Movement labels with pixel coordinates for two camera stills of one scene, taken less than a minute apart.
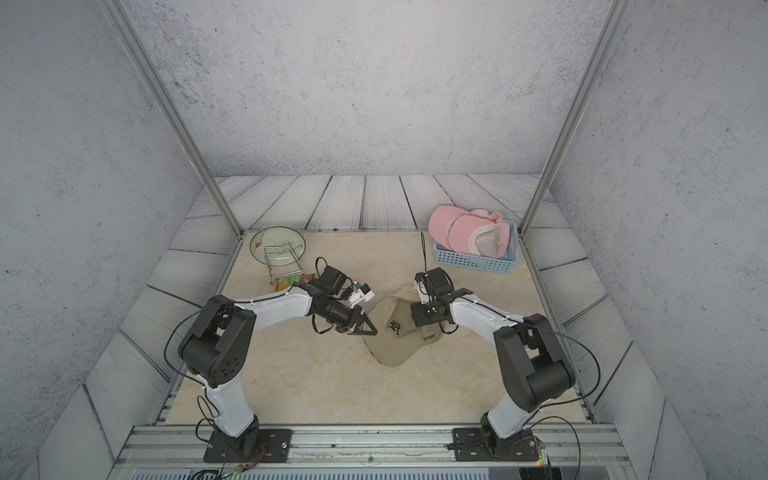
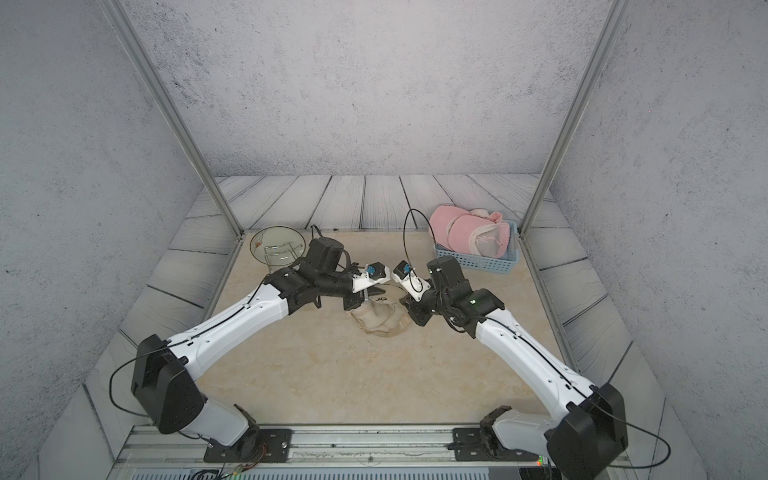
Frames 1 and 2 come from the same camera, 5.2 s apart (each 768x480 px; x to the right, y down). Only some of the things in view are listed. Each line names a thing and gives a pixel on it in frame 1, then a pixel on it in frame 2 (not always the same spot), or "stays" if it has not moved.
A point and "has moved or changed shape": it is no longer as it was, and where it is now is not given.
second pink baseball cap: [479, 235] stays
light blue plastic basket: [504, 264] stays
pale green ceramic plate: [278, 246] stays
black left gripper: [356, 314] -> [358, 298]
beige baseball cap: [397, 339] has moved or changed shape
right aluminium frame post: [614, 18] stays
